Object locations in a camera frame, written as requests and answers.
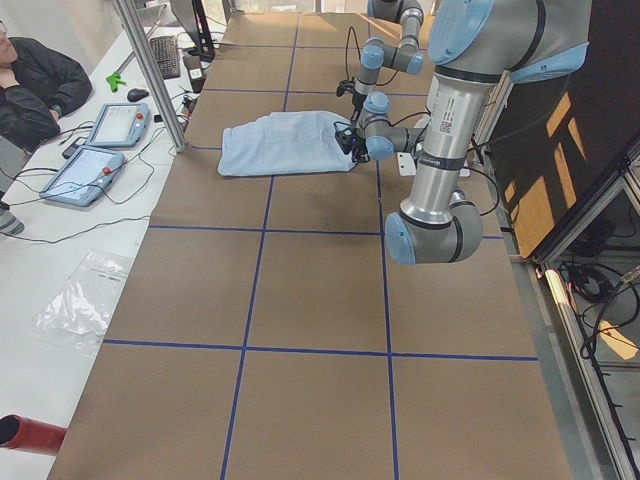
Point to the black panel left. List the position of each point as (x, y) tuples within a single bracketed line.
[(557, 141)]

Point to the black computer mouse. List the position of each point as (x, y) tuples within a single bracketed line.
[(137, 94)]

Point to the aluminium frame post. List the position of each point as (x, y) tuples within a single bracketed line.
[(136, 34)]

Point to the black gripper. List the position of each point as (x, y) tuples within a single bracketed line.
[(358, 106), (359, 151)]

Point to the teach pendant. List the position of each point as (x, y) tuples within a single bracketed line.
[(84, 177), (119, 125)]

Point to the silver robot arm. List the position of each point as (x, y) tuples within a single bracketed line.
[(376, 54), (472, 44)]

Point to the near teach pendant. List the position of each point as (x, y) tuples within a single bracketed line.
[(84, 177)]

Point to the clear plastic bag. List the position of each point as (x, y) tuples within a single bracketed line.
[(78, 316)]

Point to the brown cardboard box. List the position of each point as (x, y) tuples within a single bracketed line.
[(195, 72)]

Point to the black keyboard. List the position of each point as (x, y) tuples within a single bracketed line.
[(165, 51)]

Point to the red cylinder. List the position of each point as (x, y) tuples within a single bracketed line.
[(32, 436)]

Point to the light blue button-up shirt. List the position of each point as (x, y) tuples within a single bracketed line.
[(283, 143)]

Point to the green plastic tool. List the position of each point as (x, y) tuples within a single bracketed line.
[(115, 81)]

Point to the seated person in black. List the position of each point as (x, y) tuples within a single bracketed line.
[(39, 86)]

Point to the far teach pendant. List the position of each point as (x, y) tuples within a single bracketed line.
[(119, 125)]

